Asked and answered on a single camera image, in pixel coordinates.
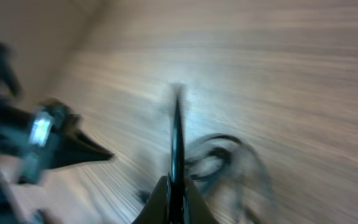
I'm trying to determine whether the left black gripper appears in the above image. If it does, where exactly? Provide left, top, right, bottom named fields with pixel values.
left=0, top=97, right=114, bottom=184

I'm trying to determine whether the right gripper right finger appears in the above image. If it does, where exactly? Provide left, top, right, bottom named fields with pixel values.
left=183, top=179, right=219, bottom=224

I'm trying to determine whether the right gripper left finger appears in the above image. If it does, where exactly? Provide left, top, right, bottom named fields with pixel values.
left=133, top=85, right=185, bottom=224

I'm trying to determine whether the black usb cable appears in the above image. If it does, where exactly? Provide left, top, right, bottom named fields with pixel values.
left=135, top=133, right=276, bottom=224

